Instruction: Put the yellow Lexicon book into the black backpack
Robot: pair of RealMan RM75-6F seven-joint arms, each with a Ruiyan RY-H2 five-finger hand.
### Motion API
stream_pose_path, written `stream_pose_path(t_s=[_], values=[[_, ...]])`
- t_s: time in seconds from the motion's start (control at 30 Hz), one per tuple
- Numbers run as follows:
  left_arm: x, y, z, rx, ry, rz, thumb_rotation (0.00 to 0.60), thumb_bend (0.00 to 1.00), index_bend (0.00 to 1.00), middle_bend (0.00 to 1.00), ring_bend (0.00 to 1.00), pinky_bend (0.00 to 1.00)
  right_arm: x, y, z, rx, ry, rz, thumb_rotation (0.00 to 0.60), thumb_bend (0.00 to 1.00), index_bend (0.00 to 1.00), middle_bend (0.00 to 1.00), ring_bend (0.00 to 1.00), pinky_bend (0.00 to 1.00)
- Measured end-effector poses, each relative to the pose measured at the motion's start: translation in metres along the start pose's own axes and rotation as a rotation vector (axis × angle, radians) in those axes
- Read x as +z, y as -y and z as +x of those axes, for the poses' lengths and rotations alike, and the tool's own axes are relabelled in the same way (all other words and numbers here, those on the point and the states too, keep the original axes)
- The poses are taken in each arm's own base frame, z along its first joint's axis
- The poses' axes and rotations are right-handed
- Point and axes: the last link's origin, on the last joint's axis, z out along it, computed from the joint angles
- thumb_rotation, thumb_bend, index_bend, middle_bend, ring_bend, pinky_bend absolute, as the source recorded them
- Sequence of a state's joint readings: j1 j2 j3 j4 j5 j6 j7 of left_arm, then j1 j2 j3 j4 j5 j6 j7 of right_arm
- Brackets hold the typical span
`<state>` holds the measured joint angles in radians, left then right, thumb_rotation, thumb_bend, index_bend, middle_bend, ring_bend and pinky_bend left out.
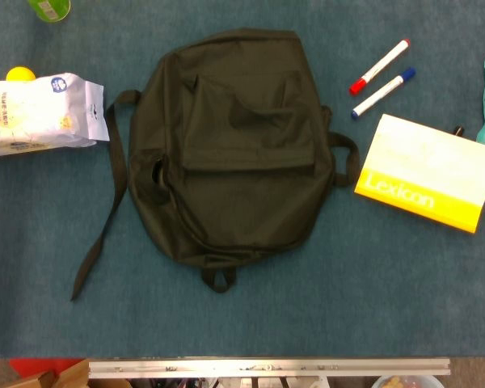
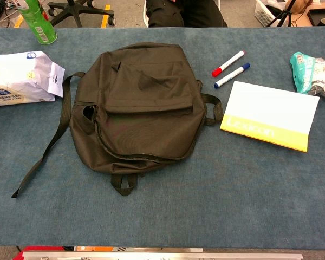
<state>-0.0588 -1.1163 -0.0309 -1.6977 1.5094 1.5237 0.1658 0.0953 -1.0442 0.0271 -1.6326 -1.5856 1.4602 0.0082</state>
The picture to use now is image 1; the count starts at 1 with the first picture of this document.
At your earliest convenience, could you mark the red plastic object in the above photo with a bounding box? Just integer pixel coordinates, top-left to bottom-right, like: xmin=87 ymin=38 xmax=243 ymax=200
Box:
xmin=8 ymin=357 xmax=84 ymax=379

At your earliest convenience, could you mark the light blue snack bowl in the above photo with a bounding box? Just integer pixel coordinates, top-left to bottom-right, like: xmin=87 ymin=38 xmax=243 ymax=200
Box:
xmin=370 ymin=374 xmax=445 ymax=388

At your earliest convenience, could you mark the white yellow Lexicon book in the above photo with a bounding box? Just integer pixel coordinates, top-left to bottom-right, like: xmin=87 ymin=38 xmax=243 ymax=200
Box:
xmin=353 ymin=113 xmax=485 ymax=234

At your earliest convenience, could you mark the aluminium profile rail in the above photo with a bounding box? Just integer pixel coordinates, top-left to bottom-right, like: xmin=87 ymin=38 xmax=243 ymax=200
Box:
xmin=87 ymin=357 xmax=452 ymax=379

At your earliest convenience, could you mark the yellow ball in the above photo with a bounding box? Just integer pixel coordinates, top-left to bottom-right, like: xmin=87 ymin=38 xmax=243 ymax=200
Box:
xmin=6 ymin=65 xmax=37 ymax=82

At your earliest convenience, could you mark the white marker red cap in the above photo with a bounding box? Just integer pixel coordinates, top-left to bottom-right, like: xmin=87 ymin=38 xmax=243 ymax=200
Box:
xmin=348 ymin=38 xmax=411 ymax=96

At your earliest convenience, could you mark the white wipes package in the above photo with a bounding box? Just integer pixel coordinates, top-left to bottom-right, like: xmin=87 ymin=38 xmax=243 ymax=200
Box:
xmin=0 ymin=72 xmax=111 ymax=158

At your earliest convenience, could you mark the black fabric backpack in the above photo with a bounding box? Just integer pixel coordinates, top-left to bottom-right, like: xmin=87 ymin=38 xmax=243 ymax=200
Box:
xmin=70 ymin=27 xmax=361 ymax=302

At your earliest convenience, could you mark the green can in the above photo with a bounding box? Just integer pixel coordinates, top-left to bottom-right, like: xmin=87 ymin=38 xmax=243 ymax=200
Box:
xmin=27 ymin=0 xmax=72 ymax=23

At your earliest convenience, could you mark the white marker blue cap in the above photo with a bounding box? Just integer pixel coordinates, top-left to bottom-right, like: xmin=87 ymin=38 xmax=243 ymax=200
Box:
xmin=350 ymin=66 xmax=417 ymax=120

